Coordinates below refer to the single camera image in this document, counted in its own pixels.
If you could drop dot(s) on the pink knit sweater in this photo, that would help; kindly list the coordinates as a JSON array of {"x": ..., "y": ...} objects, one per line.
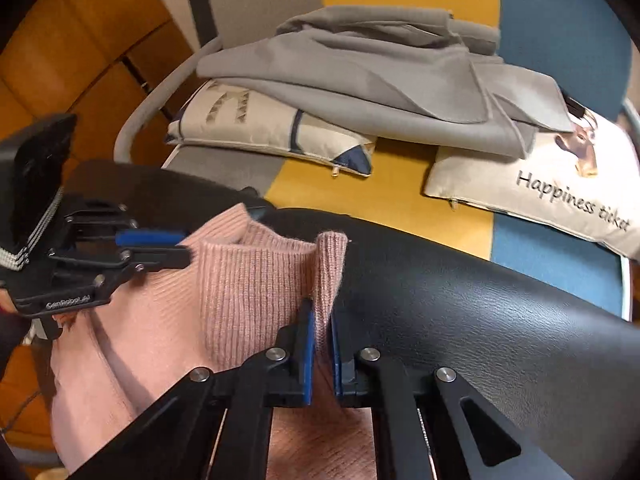
[{"x": 225, "y": 300}]

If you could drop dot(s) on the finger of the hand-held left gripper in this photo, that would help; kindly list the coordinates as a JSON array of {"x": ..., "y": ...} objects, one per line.
[
  {"x": 150, "y": 238},
  {"x": 160, "y": 258}
]

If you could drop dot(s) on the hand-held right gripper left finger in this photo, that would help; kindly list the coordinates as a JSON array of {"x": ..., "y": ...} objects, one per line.
[{"x": 310, "y": 355}]

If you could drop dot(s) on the cream cushion with geometric print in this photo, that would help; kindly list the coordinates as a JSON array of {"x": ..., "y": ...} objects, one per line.
[{"x": 260, "y": 135}]

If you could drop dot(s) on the grey garment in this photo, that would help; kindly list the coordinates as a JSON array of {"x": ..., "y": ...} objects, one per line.
[{"x": 375, "y": 80}]

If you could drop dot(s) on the cream cushion with dog print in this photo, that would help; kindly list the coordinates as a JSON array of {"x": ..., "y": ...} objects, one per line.
[{"x": 525, "y": 180}]

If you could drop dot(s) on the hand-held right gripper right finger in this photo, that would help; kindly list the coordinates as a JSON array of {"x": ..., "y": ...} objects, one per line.
[{"x": 336, "y": 360}]

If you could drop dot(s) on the grey yellow blue sofa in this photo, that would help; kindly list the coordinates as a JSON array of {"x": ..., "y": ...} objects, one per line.
[{"x": 400, "y": 180}]

